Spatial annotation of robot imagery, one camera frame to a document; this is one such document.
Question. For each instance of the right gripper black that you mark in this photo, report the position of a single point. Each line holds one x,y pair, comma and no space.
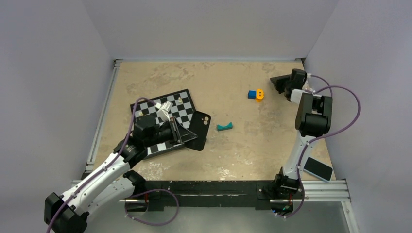
277,82

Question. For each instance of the blue cube block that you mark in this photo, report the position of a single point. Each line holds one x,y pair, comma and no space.
252,94

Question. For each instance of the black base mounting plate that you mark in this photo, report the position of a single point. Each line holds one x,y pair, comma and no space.
260,194

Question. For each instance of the black phone case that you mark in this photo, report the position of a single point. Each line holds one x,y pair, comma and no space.
199,125

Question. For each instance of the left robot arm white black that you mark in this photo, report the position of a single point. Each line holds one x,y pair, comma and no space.
115,178

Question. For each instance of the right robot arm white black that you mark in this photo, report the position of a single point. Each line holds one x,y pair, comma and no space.
313,120

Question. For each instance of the orange ring block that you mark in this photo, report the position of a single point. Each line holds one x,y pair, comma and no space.
259,95

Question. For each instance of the aluminium frame rail left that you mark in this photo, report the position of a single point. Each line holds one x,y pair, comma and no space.
91,159

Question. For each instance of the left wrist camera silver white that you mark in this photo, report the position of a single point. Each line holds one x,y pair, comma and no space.
163,110

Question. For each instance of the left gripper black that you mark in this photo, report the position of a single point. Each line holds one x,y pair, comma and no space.
181,133

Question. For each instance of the light blue cased phone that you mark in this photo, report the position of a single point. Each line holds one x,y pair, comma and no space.
318,169

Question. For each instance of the teal arch block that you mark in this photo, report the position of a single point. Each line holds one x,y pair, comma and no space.
224,127

